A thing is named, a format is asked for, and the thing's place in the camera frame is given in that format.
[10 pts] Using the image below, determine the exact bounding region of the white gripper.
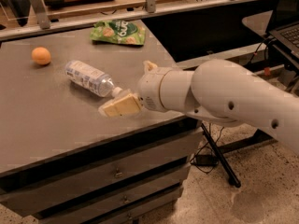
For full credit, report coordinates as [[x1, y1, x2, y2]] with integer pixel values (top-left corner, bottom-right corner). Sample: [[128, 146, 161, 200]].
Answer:
[[98, 61, 171, 118]]

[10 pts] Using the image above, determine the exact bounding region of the clear blue plastic water bottle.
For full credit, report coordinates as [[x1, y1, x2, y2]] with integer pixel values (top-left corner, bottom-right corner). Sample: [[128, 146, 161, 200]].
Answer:
[[64, 61, 122, 97]]

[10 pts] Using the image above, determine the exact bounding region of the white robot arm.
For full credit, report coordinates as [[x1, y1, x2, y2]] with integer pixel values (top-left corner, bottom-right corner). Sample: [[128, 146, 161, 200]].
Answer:
[[99, 59, 299, 154]]

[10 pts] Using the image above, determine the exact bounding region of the green rice chip bag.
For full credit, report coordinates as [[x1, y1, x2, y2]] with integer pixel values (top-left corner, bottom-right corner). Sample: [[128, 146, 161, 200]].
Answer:
[[90, 20, 146, 46]]

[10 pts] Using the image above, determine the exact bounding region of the black power adapter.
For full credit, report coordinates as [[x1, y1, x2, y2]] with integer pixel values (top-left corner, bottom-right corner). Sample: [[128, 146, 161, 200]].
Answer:
[[194, 155, 218, 166]]

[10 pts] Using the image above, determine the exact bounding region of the orange fruit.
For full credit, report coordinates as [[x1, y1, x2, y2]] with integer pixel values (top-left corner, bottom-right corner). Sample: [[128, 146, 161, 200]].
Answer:
[[31, 47, 51, 65]]

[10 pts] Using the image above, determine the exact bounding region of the grey drawer cabinet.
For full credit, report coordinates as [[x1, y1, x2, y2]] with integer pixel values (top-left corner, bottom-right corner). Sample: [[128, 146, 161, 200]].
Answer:
[[0, 29, 202, 224]]

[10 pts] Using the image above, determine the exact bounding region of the wooden shelf with metal rails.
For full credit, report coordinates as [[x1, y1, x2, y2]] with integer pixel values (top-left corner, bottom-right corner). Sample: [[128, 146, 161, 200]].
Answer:
[[0, 0, 281, 42]]

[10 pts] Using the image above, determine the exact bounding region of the black laptop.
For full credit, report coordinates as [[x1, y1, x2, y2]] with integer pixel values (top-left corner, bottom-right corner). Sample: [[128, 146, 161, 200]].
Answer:
[[266, 0, 299, 58]]

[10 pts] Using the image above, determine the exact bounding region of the black cable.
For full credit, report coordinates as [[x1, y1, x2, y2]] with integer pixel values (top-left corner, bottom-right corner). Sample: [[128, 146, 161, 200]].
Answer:
[[189, 123, 226, 175]]

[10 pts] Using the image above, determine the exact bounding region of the black metal table leg frame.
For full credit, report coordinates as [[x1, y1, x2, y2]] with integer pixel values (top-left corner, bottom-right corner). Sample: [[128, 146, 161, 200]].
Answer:
[[200, 121, 278, 189]]

